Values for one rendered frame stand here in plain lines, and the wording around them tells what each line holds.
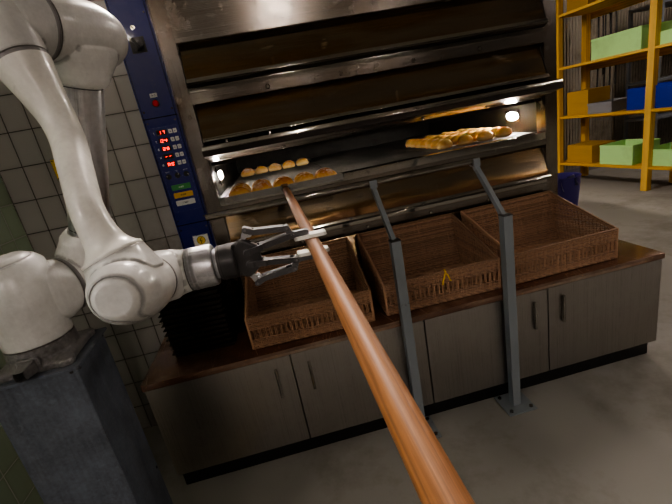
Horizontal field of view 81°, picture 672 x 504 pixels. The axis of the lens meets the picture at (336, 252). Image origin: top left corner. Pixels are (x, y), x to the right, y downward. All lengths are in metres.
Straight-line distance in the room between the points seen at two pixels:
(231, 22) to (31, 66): 1.27
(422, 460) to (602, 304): 2.03
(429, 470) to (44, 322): 1.02
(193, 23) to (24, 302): 1.41
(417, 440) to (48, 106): 0.84
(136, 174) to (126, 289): 1.50
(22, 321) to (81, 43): 0.63
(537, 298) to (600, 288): 0.33
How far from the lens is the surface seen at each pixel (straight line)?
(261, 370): 1.77
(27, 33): 1.00
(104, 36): 1.11
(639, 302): 2.44
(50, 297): 1.18
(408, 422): 0.33
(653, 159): 6.03
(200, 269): 0.83
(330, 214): 2.09
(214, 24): 2.10
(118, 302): 0.67
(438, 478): 0.29
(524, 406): 2.20
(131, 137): 2.13
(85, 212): 0.75
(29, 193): 2.32
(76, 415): 1.23
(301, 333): 1.75
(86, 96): 1.12
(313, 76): 2.07
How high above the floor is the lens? 1.43
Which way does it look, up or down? 18 degrees down
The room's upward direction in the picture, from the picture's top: 11 degrees counter-clockwise
